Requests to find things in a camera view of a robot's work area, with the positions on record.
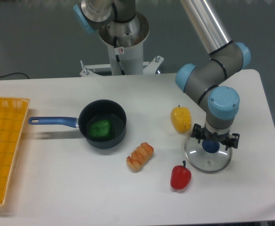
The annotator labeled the yellow bell pepper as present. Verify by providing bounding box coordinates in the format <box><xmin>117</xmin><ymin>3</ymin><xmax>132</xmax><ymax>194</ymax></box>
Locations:
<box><xmin>170</xmin><ymin>105</ymin><xmax>192</xmax><ymax>134</ymax></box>

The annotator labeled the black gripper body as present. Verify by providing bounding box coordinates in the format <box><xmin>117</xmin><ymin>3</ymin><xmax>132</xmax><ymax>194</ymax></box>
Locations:
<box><xmin>204</xmin><ymin>124</ymin><xmax>230</xmax><ymax>143</ymax></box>

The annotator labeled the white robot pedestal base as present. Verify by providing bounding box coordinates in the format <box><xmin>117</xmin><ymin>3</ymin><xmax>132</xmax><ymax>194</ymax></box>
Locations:
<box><xmin>80</xmin><ymin>12</ymin><xmax>164</xmax><ymax>77</ymax></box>

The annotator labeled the dark pot blue handle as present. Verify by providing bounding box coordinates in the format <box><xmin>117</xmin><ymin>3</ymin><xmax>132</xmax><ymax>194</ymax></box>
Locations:
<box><xmin>28</xmin><ymin>99</ymin><xmax>127</xmax><ymax>149</ymax></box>

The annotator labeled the green bell pepper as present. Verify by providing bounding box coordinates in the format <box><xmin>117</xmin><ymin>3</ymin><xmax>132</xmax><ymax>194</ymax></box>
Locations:
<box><xmin>88</xmin><ymin>120</ymin><xmax>112</xmax><ymax>139</ymax></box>

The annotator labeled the glass lid blue knob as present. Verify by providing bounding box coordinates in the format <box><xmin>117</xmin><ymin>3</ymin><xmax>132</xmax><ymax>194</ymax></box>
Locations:
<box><xmin>184</xmin><ymin>131</ymin><xmax>233</xmax><ymax>174</ymax></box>

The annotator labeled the toy bread loaf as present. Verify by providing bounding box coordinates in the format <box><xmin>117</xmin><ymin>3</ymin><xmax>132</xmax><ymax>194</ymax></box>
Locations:
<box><xmin>126</xmin><ymin>142</ymin><xmax>154</xmax><ymax>172</ymax></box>

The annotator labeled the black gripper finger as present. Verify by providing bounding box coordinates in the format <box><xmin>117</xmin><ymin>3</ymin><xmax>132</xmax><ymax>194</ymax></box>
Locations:
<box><xmin>223</xmin><ymin>133</ymin><xmax>240</xmax><ymax>151</ymax></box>
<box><xmin>190</xmin><ymin>123</ymin><xmax>205</xmax><ymax>144</ymax></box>

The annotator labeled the black floor cable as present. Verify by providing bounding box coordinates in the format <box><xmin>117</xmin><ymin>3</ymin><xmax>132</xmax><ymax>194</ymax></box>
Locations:
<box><xmin>0</xmin><ymin>72</ymin><xmax>30</xmax><ymax>79</ymax></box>

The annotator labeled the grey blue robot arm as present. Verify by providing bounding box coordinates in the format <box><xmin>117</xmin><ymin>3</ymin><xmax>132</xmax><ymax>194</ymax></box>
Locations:
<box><xmin>73</xmin><ymin>0</ymin><xmax>251</xmax><ymax>148</ymax></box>

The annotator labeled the red bell pepper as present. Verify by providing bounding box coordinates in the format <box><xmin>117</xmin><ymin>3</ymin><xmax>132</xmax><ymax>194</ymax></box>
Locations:
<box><xmin>170</xmin><ymin>160</ymin><xmax>192</xmax><ymax>190</ymax></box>

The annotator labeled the yellow plastic basket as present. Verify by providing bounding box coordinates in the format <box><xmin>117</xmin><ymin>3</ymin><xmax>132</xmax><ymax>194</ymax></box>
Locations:
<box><xmin>0</xmin><ymin>97</ymin><xmax>30</xmax><ymax>206</ymax></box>

